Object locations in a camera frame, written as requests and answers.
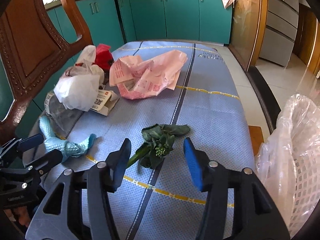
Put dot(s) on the wooden door frame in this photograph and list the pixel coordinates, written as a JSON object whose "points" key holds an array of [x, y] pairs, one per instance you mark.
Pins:
{"points": [[248, 29]]}

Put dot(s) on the light blue knit rag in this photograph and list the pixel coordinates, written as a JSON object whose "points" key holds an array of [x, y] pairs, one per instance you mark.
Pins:
{"points": [[67, 148]]}

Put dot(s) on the blue patterned seat cloth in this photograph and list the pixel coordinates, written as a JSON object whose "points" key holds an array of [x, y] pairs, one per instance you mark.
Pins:
{"points": [[157, 198]]}

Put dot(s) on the person's left hand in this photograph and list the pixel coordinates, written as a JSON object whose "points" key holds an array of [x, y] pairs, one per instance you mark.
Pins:
{"points": [[21, 213]]}

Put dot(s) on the white cardboard box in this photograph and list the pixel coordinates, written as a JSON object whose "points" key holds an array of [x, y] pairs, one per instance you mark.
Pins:
{"points": [[105, 102]]}

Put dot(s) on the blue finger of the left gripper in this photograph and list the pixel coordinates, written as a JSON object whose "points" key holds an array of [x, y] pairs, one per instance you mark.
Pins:
{"points": [[26, 144], [47, 161]]}

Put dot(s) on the silver refrigerator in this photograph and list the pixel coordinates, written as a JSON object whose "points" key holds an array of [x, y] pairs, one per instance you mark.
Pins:
{"points": [[281, 30]]}

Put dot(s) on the white plastic bag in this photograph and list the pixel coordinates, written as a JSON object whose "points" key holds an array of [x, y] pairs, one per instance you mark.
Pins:
{"points": [[78, 86]]}

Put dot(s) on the green leafy vegetable scrap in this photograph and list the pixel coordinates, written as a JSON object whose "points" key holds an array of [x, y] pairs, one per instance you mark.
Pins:
{"points": [[158, 143]]}

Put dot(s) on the red plastic bag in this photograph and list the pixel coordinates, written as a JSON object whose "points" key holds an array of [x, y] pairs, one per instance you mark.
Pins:
{"points": [[104, 58]]}

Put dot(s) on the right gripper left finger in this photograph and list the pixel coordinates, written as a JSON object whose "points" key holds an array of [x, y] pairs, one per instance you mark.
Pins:
{"points": [[116, 166]]}

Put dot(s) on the pink printed plastic bag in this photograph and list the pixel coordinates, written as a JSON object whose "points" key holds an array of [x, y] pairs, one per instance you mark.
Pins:
{"points": [[139, 79]]}

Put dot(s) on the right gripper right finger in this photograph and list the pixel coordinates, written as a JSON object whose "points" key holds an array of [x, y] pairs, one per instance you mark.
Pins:
{"points": [[197, 162]]}

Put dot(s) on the carved brown wooden chair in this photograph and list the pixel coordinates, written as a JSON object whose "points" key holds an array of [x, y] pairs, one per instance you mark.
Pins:
{"points": [[32, 50]]}

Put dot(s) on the teal kitchen cabinets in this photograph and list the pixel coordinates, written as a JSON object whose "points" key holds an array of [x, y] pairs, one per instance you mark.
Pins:
{"points": [[116, 22]]}

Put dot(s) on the white basket with liner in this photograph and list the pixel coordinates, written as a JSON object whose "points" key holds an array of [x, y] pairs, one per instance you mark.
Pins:
{"points": [[288, 162]]}

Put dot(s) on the clear printed wrapper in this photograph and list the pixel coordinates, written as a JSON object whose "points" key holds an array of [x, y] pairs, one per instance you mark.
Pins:
{"points": [[60, 112]]}

